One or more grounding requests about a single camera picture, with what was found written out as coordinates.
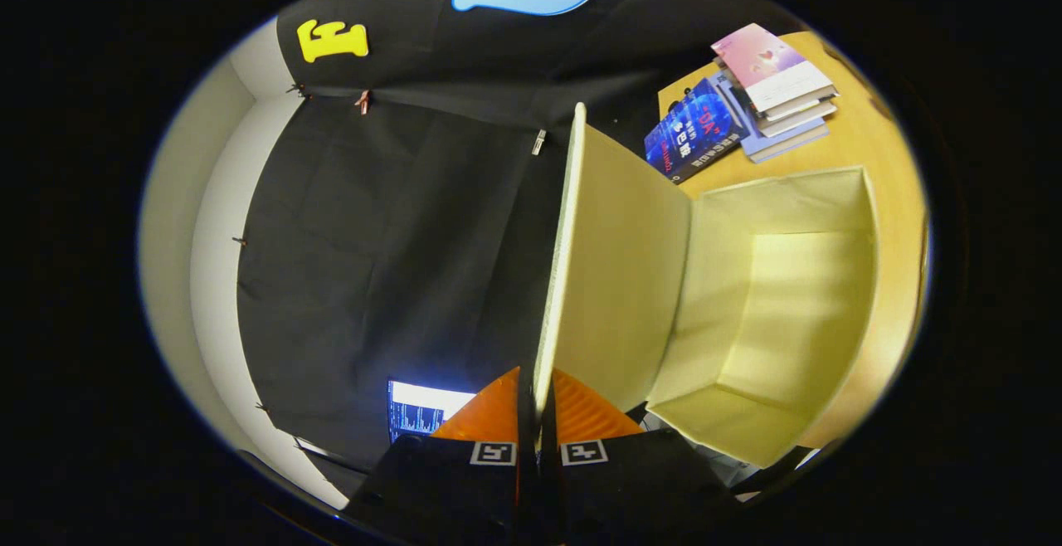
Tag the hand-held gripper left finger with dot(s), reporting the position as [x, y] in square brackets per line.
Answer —
[448, 488]

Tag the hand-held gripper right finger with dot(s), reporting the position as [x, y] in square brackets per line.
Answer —
[630, 480]

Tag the cream fabric storage box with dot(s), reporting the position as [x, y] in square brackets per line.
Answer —
[772, 305]

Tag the lit computer screen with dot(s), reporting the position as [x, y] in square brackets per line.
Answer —
[415, 413]

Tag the black backdrop cloth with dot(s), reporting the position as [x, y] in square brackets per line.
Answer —
[373, 222]

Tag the row of dark cloth clips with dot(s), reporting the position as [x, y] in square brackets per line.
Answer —
[240, 241]

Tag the silver metal clip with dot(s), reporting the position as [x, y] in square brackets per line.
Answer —
[538, 142]

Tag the dark blue book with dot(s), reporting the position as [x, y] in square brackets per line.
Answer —
[693, 127]

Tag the pale blue book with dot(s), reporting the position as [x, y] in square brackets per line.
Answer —
[767, 148]

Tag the grey cover book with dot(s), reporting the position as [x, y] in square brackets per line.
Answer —
[796, 121]

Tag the copper cloth clip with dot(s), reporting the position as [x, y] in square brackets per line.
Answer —
[362, 101]

